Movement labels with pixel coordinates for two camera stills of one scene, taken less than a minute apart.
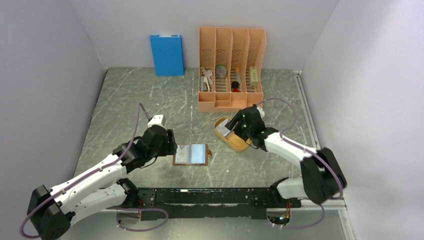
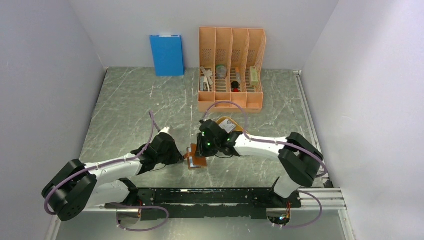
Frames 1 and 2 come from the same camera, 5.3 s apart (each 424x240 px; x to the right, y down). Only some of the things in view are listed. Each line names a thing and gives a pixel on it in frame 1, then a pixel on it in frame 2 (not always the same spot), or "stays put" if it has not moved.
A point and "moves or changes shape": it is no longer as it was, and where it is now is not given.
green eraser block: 254,76 stays put
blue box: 168,54 stays put
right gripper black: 237,117 to 200,151
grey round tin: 221,71 stays put
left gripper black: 169,147 to 176,156
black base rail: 251,203 stays put
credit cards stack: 221,128 stays put
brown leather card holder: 191,155 moves or changes shape
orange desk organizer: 231,64 stays put
